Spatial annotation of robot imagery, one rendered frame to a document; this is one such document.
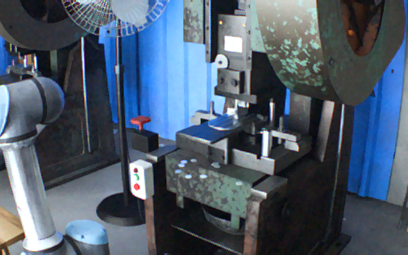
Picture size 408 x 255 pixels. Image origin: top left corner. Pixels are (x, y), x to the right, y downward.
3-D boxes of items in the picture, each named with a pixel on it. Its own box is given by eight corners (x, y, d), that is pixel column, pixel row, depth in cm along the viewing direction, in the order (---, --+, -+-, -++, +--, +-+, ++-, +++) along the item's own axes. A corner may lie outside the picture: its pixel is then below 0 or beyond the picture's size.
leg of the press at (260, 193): (257, 342, 161) (278, 123, 131) (234, 331, 168) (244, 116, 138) (350, 240, 229) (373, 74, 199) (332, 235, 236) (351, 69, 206)
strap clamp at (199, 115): (222, 131, 183) (222, 106, 180) (189, 123, 193) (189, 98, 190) (231, 127, 188) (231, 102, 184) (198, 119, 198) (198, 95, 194)
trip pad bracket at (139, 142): (150, 181, 183) (147, 135, 176) (133, 174, 189) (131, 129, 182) (160, 177, 187) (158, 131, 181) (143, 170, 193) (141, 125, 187)
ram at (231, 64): (243, 98, 161) (244, 13, 151) (209, 90, 169) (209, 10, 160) (268, 88, 173) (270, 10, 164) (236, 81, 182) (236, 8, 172)
